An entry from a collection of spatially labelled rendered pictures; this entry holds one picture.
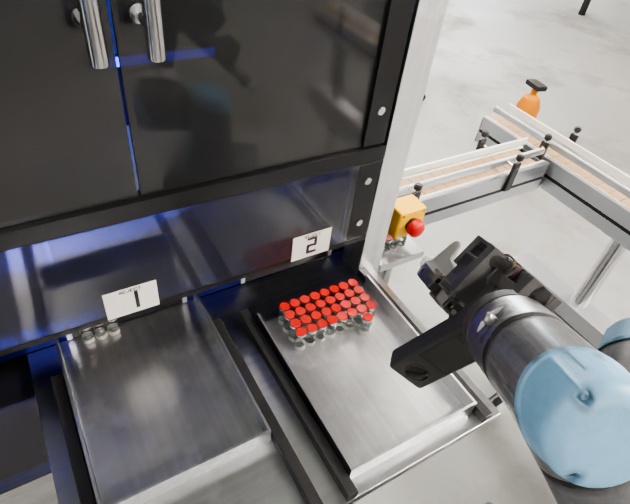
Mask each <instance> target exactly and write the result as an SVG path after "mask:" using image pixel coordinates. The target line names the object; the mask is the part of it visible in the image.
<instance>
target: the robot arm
mask: <svg viewBox="0 0 630 504"><path fill-rule="evenodd" d="M461 245H462V243H461V242H460V241H454V242H453V243H451V244H450V245H449V246H448V247H446V248H445V249H444V250H443V251H442V252H440V253H439V254H438V255H437V256H436V257H434V258H433V259H432V260H426V261H425V262H424V263H423V265H422V266H421V267H420V269H419V270H418V272H417V275H418V277H419V278H420V279H421V281H422V282H423V283H424V284H425V285H426V287H427V288H428V289H429V290H430V292H429V295H430V296H431V297H432V298H433V300H434V301H435V302H436V303H437V304H438V305H439V306H440V307H441V308H442V309H443V310H444V311H445V312H446V313H447V314H448V315H449V316H448V319H446V320H444V321H443V322H441V323H439V324H437V325H436V326H434V327H432V328H431V329H429V330H427V331H425V332H424V333H422V334H420V335H418V336H417V337H415V338H413V339H412V340H410V341H408V342H406V343H405V344H403V345H401V346H400V347H398V348H396V349H394V350H393V352H392V356H391V361H390V367H391V368H392V369H393V370H394V371H396V372H397V373H398V374H400V375H401V376H402V377H404V378H405V379H406V380H408V381H409V382H410V383H412V384H413V385H414V386H416V387H417V388H423V387H425V386H427V385H429V384H431V383H433V382H435V381H437V380H439V379H441V378H444V377H446V376H448V375H450V374H452V373H454V372H456V371H458V370H460V369H462V368H464V367H466V366H468V365H470V364H472V363H474V362H476V363H477V364H478V366H479V367H480V369H481V370H482V372H483V373H484V375H485V376H486V378H487V379H488V381H489V382H490V384H491V385H492V387H493V388H494V390H495V391H496V393H497V394H498V395H499V397H500V398H501V400H502V401H503V403H504V404H505V406H506V407H507V409H508V410H509V412H510V413H511V415H512V417H513V419H514V420H515V422H516V424H517V426H518V428H519V430H520V432H521V434H522V436H523V438H524V440H525V442H526V444H527V446H528V448H529V450H530V452H531V454H532V456H533V458H534V460H535V461H536V463H537V464H538V466H539V468H540V470H541V472H542V474H543V476H544V478H545V480H546V482H547V484H548V486H549V488H550V490H551V492H552V494H553V496H554V498H555V500H556V502H557V504H630V318H625V319H622V320H619V321H617V322H615V323H614V324H613V325H611V326H610V327H608V328H607V329H606V331H605V333H604V335H603V337H602V340H601V342H600V343H599V345H598V348H597V349H596V348H595V347H594V346H592V345H591V344H590V343H589V342H587V341H586V340H585V339H584V338H582V337H581V336H580V335H579V334H578V333H576V332H575V331H574V330H573V329H571V328H570V327H569V326H568V325H566V324H565V323H564V322H563V321H562V320H560V319H559V318H558V317H557V316H555V315H554V314H553V313H552V312H553V311H554V310H555V309H556V308H557V307H558V306H559V305H560V304H561V303H562V302H561V301H560V300H558V299H557V298H556V297H555V296H554V295H553V294H552V293H551V292H550V291H548V290H547V289H546V288H545V287H544V286H543V285H542V284H541V283H540V282H539V281H538V280H537V279H536V278H535V277H533V276H532V275H531V274H529V273H528V272H527V271H526V270H525V269H524V268H523V269H522V266H521V265H520V264H519V263H517V262H516V260H515V259H514V258H513V257H512V256H511V255H510V254H505V253H504V252H502V251H501V250H500V249H499V248H496V247H495V246H494V245H493V244H492V243H490V242H488V241H487V240H485V239H484V238H482V237H481V236H480V235H478V236H477V237H476V238H475V239H474V240H473V241H472V242H471V243H470V244H469V245H468V246H467V247H466V248H465V249H464V250H463V251H462V252H461V253H460V254H459V255H458V256H457V257H456V258H455V256H456V255H457V253H458V251H459V249H460V248H461ZM475 256H476V257H475ZM509 257H510V258H511V259H513V261H514V262H513V261H512V260H511V259H510V258H509ZM454 258H455V259H454ZM454 262H455V263H456V264H457V265H456V264H455V263H454ZM516 265H519V268H518V267H517V266H516ZM441 273H442V274H443V275H441Z"/></svg>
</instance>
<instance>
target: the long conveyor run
mask: <svg viewBox="0 0 630 504"><path fill-rule="evenodd" d="M507 109H508V110H509V111H507V112H506V111H504V110H503V109H501V108H499V107H498V106H496V107H494V110H493V112H495V113H496V114H497V115H492V116H484V117H483V118H482V121H481V124H480V127H479V129H478V132H477V135H476V138H475V141H476V142H477V143H478V141H479V139H481V138H482V136H481V133H482V131H484V130H487V131H488V132H489V136H488V137H486V139H487V141H486V145H487V146H489V147H490V146H494V145H498V144H502V143H505V142H509V141H513V140H517V139H521V138H525V137H528V138H529V139H528V142H527V144H524V145H521V146H523V149H525V150H526V151H532V150H535V149H539V148H542V147H544V148H545V149H546V150H545V152H544V154H542V155H538V156H535V157H537V158H538V159H540V160H541V161H542V160H544V161H547V162H549V166H548V168H547V170H546V173H545V175H544V177H543V179H542V181H541V183H540V185H539V187H541V188H542V189H543V190H545V191H546V192H548V193H549V194H550V195H552V196H553V197H555V198H556V199H557V200H559V201H560V202H562V203H563V204H564V205H566V206H567V207H569V208H570V209H571V210H573V211H574V212H576V213H577V214H579V215H580V216H581V217H583V218H584V219H586V220H587V221H588V222H590V223H591V224H593V225H594V226H595V227H597V228H598V229H600V230H601V231H602V232H604V233H605V234H607V235H608V236H609V237H611V238H612V239H614V240H615V241H617V242H618V243H619V244H621V245H622V246H624V247H625V248H626V249H628V250H629V251H630V176H629V175H627V174H625V173H624V172H622V171H620V170H619V169H617V168H616V167H614V166H612V165H611V164H609V163H607V162H606V161H604V160H602V159H601V158H599V157H597V156H596V155H594V154H593V153H591V152H589V151H588V150H586V149H584V148H583V147H581V146H579V145H578V144H576V141H577V139H578V137H579V136H578V135H577V133H580V132H581V130H582V128H581V127H579V126H576V127H575V128H574V132H575V133H571V134H570V136H569V138H566V137H565V136H563V135H561V134H560V133H558V132H556V131H555V130H553V129H551V128H550V127H548V126H546V125H545V124H543V123H542V122H540V121H538V120H537V119H535V118H533V117H532V116H530V115H528V114H527V113H525V112H523V111H522V110H520V109H519V108H517V107H515V106H514V105H512V104H510V103H509V104H508V106H507Z"/></svg>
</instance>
